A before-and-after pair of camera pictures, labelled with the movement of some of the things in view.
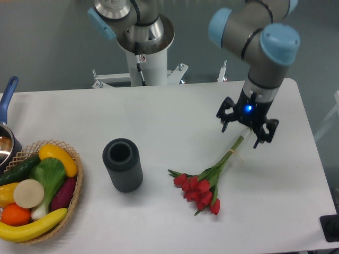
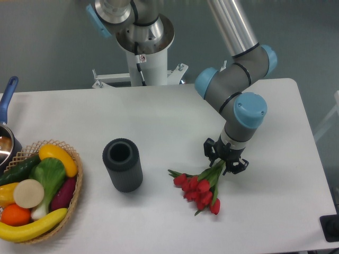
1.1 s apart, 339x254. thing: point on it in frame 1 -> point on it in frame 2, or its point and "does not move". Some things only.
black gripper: (252, 111) -> (226, 152)
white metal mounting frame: (174, 76) does not move
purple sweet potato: (64, 194) does not move
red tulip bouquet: (202, 188) does not move
